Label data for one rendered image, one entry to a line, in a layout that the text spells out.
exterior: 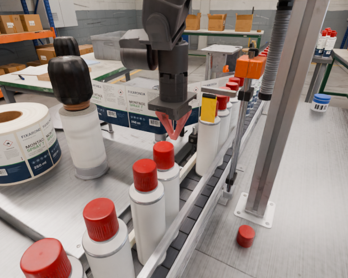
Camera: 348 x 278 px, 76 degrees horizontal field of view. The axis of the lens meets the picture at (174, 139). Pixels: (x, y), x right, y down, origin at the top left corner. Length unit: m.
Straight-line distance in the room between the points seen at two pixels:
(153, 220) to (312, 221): 0.42
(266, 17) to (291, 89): 7.54
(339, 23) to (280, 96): 7.74
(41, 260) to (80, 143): 0.37
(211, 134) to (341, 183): 0.44
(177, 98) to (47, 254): 0.32
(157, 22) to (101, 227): 0.28
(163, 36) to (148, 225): 0.28
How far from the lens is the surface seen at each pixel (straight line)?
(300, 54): 0.42
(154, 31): 0.37
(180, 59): 0.42
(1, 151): 0.65
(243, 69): 0.40
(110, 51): 2.47
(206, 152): 0.55
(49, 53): 4.53
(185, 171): 0.56
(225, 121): 0.57
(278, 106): 0.44
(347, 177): 0.85
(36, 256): 0.24
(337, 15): 8.13
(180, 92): 0.43
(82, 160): 0.59
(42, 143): 0.67
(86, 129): 0.55
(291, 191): 0.71
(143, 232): 0.36
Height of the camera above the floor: 1.27
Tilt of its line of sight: 31 degrees down
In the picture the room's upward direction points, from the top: straight up
